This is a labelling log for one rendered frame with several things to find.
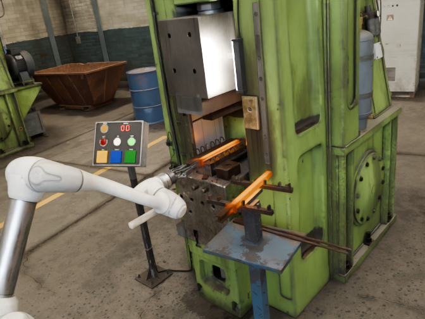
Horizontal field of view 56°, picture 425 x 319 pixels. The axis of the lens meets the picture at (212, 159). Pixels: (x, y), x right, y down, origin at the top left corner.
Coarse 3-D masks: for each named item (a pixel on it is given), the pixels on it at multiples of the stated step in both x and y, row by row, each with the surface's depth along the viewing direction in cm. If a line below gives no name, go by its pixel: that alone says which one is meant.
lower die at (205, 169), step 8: (224, 144) 250; (208, 152) 241; (224, 152) 237; (232, 152) 235; (208, 160) 228; (216, 160) 226; (224, 160) 231; (240, 160) 242; (200, 168) 229; (208, 168) 224
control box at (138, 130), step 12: (96, 132) 255; (108, 132) 252; (120, 132) 250; (132, 132) 247; (144, 132) 247; (96, 144) 254; (108, 144) 251; (120, 144) 249; (144, 144) 247; (96, 156) 253; (108, 156) 250; (144, 156) 247
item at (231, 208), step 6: (264, 174) 191; (270, 174) 191; (258, 180) 185; (252, 186) 180; (258, 186) 182; (246, 192) 175; (252, 192) 178; (240, 198) 171; (246, 198) 173; (228, 204) 166; (234, 204) 165; (240, 204) 170; (222, 210) 162; (228, 210) 162; (234, 210) 165; (216, 216) 159; (222, 216) 158; (228, 216) 162; (222, 222) 159
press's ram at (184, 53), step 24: (168, 24) 206; (192, 24) 195; (216, 24) 201; (168, 48) 212; (192, 48) 200; (216, 48) 204; (168, 72) 219; (192, 72) 206; (216, 72) 207; (192, 96) 212
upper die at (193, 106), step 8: (176, 96) 221; (216, 96) 217; (224, 96) 222; (232, 96) 227; (240, 96) 232; (176, 104) 223; (184, 104) 219; (192, 104) 215; (200, 104) 210; (208, 104) 213; (216, 104) 218; (224, 104) 223; (184, 112) 221; (192, 112) 217; (200, 112) 213; (208, 112) 214
